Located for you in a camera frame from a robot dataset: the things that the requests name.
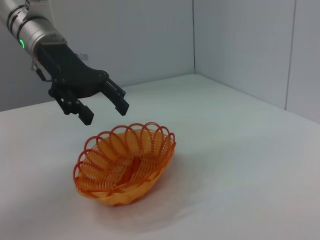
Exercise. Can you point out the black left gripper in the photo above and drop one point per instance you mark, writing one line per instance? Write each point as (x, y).
(67, 70)

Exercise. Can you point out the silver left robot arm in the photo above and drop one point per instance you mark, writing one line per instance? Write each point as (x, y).
(32, 30)

